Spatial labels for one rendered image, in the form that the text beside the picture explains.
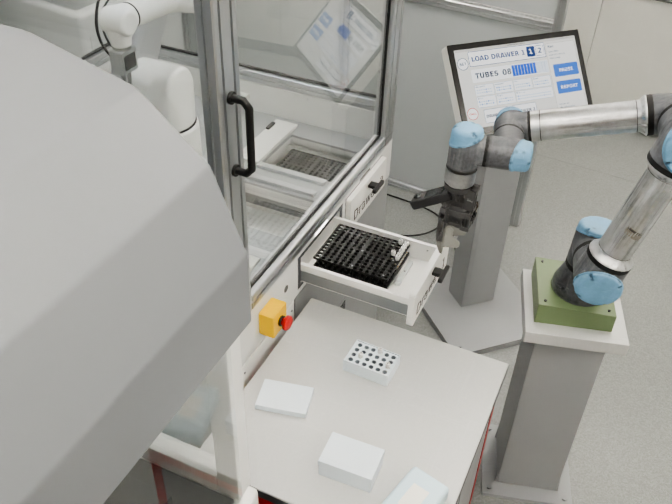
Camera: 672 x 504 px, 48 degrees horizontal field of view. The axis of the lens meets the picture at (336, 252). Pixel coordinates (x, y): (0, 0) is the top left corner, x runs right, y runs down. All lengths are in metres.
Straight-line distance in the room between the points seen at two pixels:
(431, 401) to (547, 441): 0.72
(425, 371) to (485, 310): 1.32
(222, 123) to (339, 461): 0.77
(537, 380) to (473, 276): 0.93
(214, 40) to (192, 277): 0.53
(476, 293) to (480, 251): 0.23
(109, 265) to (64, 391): 0.15
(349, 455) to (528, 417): 0.88
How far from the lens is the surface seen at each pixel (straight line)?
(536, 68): 2.77
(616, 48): 4.75
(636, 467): 2.95
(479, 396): 1.96
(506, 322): 3.25
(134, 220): 0.97
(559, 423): 2.49
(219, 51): 1.43
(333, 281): 2.05
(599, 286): 1.97
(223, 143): 1.51
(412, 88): 3.75
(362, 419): 1.87
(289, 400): 1.88
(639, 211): 1.88
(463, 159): 1.81
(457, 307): 3.27
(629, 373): 3.26
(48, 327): 0.88
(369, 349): 1.98
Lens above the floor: 2.20
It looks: 38 degrees down
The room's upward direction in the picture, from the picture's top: 2 degrees clockwise
